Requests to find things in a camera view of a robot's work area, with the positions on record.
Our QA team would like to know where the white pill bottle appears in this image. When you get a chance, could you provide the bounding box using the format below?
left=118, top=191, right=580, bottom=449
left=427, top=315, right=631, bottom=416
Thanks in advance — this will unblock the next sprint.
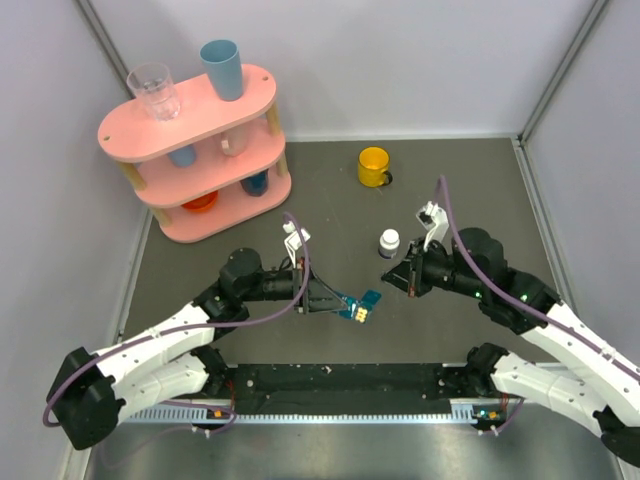
left=378, top=229, right=400, bottom=259

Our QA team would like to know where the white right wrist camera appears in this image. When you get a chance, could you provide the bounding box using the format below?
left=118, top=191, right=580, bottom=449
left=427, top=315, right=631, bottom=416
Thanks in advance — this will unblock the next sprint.
left=416, top=201, right=449, bottom=251

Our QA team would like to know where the orange plastic bowl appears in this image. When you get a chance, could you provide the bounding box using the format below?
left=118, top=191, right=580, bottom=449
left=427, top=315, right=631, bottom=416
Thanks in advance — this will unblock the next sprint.
left=181, top=191, right=219, bottom=213

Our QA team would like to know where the pink three-tier wooden shelf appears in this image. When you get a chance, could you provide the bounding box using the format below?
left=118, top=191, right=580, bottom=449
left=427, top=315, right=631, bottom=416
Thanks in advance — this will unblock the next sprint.
left=97, top=64, right=292, bottom=243

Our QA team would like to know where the dark blue faceted cup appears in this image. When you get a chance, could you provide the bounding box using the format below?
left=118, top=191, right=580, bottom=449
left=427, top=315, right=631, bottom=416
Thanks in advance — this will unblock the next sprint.
left=240, top=170, right=269, bottom=197

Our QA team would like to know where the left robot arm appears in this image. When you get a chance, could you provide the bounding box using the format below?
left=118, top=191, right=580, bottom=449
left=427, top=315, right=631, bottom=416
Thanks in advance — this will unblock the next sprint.
left=43, top=248, right=354, bottom=450

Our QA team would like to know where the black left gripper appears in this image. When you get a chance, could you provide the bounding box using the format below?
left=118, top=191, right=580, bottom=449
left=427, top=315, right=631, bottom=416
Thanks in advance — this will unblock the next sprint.
left=241, top=257, right=348, bottom=314

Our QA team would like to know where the light blue plastic tumbler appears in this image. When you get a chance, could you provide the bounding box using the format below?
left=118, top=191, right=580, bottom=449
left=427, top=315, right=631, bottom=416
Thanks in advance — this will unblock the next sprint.
left=199, top=39, right=244, bottom=102

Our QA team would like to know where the small light blue cup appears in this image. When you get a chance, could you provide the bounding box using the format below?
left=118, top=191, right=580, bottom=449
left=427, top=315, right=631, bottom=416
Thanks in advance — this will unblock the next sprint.
left=168, top=145, right=197, bottom=168

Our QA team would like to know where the yellow mug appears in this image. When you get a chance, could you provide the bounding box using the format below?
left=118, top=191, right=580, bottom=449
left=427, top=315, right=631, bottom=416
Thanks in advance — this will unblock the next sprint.
left=358, top=146, right=393, bottom=188

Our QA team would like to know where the teal pill organizer box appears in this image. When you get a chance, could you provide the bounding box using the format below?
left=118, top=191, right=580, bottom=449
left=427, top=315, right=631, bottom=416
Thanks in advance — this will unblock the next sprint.
left=337, top=290, right=381, bottom=324

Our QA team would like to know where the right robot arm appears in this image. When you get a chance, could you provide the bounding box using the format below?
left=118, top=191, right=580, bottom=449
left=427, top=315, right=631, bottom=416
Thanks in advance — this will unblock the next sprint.
left=382, top=228, right=639, bottom=466

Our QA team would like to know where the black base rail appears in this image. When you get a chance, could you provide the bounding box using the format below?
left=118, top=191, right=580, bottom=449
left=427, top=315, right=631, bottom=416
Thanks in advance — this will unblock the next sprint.
left=228, top=363, right=477, bottom=416

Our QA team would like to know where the clear drinking glass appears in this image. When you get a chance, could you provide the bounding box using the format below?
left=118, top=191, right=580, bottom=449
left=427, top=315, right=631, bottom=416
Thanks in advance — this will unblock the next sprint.
left=126, top=62, right=181, bottom=121

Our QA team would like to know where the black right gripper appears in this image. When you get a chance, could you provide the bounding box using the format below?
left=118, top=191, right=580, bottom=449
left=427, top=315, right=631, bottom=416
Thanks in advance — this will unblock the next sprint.
left=380, top=235, right=485, bottom=299

